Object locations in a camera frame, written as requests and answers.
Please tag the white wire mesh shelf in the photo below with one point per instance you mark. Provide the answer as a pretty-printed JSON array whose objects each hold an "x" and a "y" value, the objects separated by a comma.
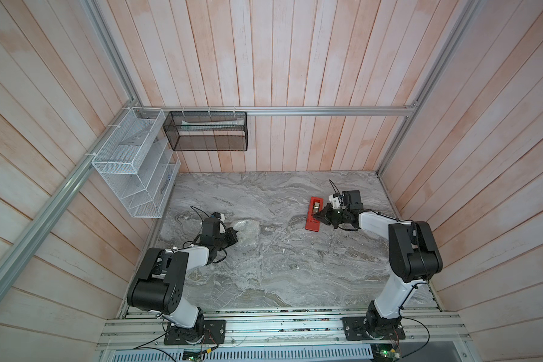
[{"x": 137, "y": 164}]

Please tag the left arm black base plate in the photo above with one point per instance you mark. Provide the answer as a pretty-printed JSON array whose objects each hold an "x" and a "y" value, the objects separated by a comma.
[{"x": 208, "y": 332}]

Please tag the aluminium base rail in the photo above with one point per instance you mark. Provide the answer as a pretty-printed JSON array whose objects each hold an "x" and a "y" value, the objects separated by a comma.
[{"x": 276, "y": 327}]

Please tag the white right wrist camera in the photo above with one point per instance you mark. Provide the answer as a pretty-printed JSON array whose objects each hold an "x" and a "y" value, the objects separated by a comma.
[{"x": 334, "y": 200}]

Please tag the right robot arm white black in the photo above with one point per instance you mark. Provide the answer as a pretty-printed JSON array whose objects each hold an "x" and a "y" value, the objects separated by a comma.
[{"x": 414, "y": 258}]

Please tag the black mesh wall basket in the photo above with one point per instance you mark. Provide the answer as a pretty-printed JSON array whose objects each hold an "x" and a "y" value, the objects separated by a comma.
[{"x": 207, "y": 131}]

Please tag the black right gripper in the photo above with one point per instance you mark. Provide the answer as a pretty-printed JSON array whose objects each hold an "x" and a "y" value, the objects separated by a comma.
[{"x": 325, "y": 215}]

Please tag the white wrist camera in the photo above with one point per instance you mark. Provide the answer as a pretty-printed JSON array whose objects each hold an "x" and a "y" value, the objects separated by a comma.
[
  {"x": 334, "y": 200},
  {"x": 219, "y": 216}
]

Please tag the red tape dispenser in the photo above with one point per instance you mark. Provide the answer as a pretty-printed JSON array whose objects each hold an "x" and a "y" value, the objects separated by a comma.
[{"x": 312, "y": 224}]

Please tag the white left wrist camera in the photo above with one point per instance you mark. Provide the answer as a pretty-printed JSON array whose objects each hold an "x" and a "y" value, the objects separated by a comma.
[{"x": 219, "y": 216}]

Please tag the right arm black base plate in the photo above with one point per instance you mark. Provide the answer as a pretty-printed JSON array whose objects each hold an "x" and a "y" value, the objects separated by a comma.
[{"x": 370, "y": 328}]

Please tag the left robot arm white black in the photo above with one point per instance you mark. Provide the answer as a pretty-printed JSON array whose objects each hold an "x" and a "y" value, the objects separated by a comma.
[{"x": 158, "y": 283}]

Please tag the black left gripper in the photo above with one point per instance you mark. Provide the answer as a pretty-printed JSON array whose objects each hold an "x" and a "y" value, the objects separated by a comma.
[{"x": 232, "y": 235}]

